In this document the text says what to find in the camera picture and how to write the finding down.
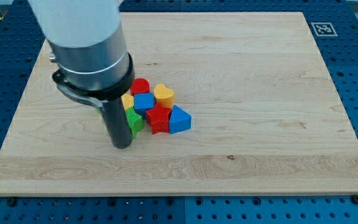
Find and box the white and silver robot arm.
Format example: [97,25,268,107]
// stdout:
[28,0,135,149]

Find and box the red star block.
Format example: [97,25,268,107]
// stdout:
[145,103,172,134]

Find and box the light wooden board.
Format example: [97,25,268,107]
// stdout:
[0,12,358,197]

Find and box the yellow heart block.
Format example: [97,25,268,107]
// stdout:
[154,83,175,108]

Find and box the blue cube block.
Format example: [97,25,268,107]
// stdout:
[134,93,155,119]

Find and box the black flange ring with bracket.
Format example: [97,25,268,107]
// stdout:
[52,53,135,109]

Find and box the red circle block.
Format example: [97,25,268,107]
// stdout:
[130,78,150,96]

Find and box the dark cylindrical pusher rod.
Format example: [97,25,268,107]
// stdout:
[101,98,132,149]

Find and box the white fiducial marker tag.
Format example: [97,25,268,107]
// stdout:
[311,22,337,37]

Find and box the green star block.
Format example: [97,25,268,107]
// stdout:
[126,107,144,139]

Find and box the blue triangle block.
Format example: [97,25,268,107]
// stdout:
[169,105,191,134]

